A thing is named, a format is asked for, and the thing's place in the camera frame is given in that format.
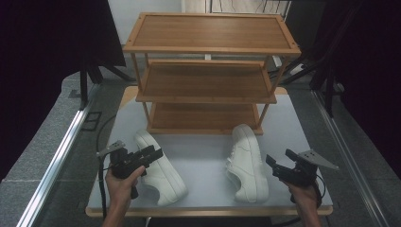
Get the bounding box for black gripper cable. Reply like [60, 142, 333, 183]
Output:
[97, 155, 113, 220]
[270, 173, 326, 227]

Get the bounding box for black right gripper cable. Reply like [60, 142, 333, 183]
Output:
[270, 173, 326, 227]

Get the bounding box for silver metal rail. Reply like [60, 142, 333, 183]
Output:
[311, 90, 391, 227]
[16, 84, 99, 227]

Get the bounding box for black floor socket frame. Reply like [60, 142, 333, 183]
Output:
[80, 111, 103, 132]

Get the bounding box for black metal stand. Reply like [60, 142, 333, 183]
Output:
[78, 61, 137, 112]
[278, 53, 336, 118]

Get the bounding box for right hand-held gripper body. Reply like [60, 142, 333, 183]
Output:
[272, 148, 340, 187]

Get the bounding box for thin black floor cable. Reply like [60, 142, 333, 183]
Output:
[96, 114, 117, 154]

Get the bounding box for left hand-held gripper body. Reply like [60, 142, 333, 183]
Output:
[96, 140, 149, 180]

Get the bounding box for wooden three-tier shoe rack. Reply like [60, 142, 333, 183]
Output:
[122, 12, 302, 136]

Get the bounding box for white power strip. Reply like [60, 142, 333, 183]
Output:
[272, 55, 305, 77]

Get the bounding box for person's right hand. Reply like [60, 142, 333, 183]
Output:
[284, 180, 320, 210]

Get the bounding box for white sneaker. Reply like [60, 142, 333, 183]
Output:
[224, 123, 270, 203]
[133, 129, 189, 207]

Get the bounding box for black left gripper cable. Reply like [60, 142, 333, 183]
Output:
[97, 155, 113, 220]

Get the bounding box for black curtain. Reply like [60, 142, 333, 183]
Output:
[310, 0, 401, 179]
[0, 0, 127, 183]

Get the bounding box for person's left hand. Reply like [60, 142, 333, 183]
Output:
[105, 165, 147, 206]

